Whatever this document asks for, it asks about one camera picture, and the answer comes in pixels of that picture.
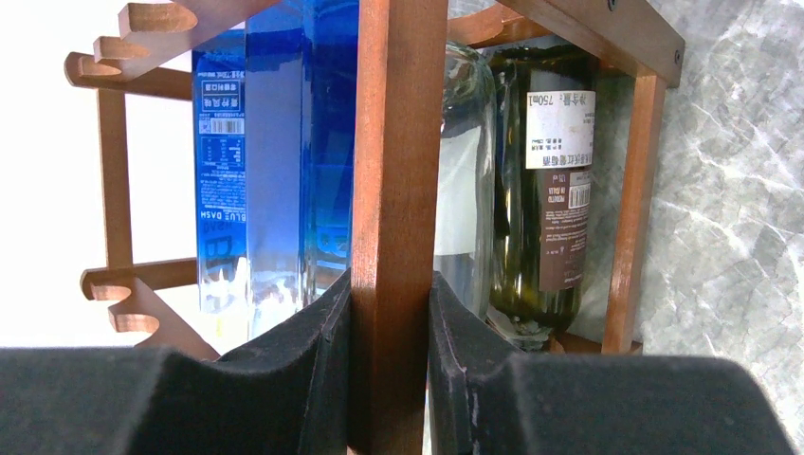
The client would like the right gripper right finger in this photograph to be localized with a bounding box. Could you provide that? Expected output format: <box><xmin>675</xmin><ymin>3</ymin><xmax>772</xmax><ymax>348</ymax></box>
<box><xmin>429</xmin><ymin>274</ymin><xmax>792</xmax><ymax>454</ymax></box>

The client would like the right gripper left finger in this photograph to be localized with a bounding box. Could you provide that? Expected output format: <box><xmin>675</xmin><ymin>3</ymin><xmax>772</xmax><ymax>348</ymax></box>
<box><xmin>1</xmin><ymin>273</ymin><xmax>351</xmax><ymax>454</ymax></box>

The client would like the clear tall bottle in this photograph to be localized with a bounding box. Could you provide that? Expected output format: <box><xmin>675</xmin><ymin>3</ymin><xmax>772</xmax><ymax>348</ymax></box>
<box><xmin>433</xmin><ymin>41</ymin><xmax>497</xmax><ymax>319</ymax></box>

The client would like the dark green wine bottle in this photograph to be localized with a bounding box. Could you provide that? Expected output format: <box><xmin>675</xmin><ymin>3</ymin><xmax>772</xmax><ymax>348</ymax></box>
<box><xmin>486</xmin><ymin>44</ymin><xmax>598</xmax><ymax>352</ymax></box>

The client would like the blue square bottle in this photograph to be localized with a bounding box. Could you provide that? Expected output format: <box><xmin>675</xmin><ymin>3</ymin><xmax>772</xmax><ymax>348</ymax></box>
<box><xmin>192</xmin><ymin>28</ymin><xmax>248</xmax><ymax>354</ymax></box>

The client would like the clear stoppered glass bottle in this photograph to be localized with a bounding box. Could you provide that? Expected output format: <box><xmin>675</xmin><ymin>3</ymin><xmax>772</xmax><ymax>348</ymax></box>
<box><xmin>246</xmin><ymin>1</ymin><xmax>359</xmax><ymax>337</ymax></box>

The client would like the wooden wine rack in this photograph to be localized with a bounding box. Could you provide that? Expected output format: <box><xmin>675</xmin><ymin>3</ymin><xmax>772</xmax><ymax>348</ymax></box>
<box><xmin>64</xmin><ymin>1</ymin><xmax>685</xmax><ymax>454</ymax></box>

